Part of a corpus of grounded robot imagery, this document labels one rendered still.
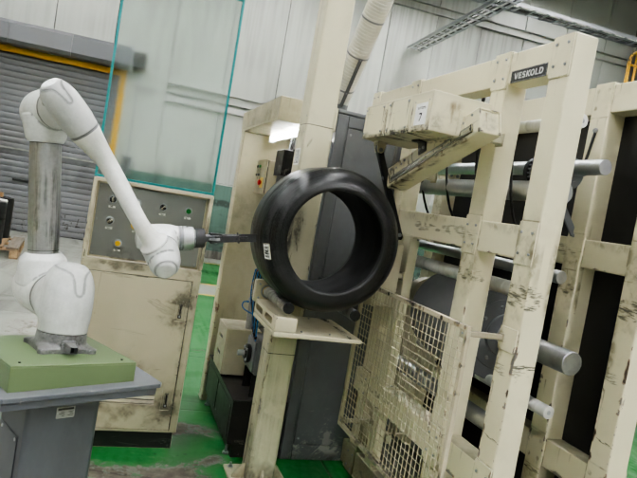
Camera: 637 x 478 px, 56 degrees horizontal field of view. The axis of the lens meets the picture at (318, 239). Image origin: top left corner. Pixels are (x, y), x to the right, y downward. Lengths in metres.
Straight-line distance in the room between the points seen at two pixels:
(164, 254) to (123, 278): 0.88
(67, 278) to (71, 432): 0.49
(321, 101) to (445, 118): 0.68
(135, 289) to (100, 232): 0.31
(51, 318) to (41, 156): 0.54
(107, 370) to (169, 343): 1.04
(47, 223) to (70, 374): 0.55
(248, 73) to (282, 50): 0.81
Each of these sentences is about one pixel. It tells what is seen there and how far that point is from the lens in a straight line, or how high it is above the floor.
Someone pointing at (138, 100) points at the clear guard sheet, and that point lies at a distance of 2.94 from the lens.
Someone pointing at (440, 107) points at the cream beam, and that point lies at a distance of 2.22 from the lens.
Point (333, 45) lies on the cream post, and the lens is 2.75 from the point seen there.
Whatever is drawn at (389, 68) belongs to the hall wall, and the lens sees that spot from 12.45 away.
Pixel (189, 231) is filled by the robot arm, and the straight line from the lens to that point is 2.25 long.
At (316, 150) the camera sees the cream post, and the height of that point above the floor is 1.55.
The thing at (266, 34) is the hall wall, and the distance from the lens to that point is 11.91.
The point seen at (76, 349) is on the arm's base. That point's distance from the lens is 2.04.
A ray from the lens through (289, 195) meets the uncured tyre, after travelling 2.24.
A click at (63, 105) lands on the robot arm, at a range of 2.05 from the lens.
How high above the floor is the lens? 1.30
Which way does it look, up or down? 3 degrees down
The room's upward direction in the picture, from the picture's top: 10 degrees clockwise
